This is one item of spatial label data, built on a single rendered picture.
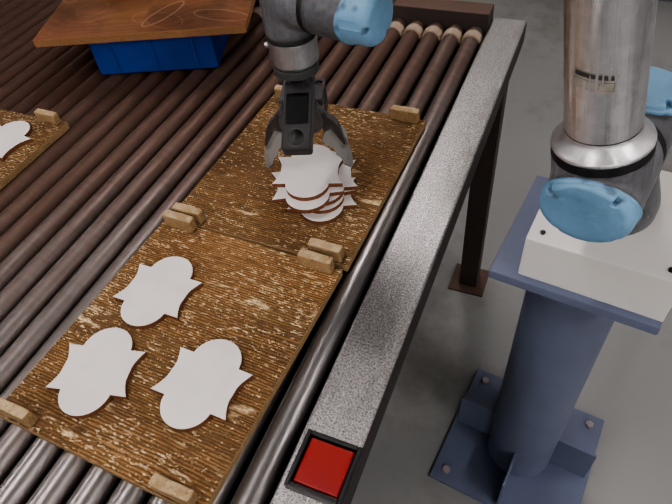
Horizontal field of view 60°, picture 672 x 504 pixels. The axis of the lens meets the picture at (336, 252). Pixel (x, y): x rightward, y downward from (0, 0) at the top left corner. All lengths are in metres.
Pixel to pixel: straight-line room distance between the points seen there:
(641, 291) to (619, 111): 0.36
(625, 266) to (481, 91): 0.56
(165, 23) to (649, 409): 1.68
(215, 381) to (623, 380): 1.43
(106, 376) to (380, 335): 0.40
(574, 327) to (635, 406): 0.85
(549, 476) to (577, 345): 0.67
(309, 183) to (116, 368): 0.43
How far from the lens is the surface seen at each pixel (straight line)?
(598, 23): 0.64
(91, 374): 0.91
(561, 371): 1.27
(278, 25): 0.87
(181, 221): 1.03
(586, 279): 0.98
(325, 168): 1.03
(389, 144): 1.15
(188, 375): 0.85
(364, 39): 0.80
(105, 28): 1.53
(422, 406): 1.84
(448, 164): 1.13
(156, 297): 0.95
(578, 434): 1.86
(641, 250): 0.97
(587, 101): 0.69
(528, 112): 2.91
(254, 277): 0.94
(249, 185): 1.10
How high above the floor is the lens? 1.64
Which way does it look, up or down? 48 degrees down
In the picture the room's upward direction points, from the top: 8 degrees counter-clockwise
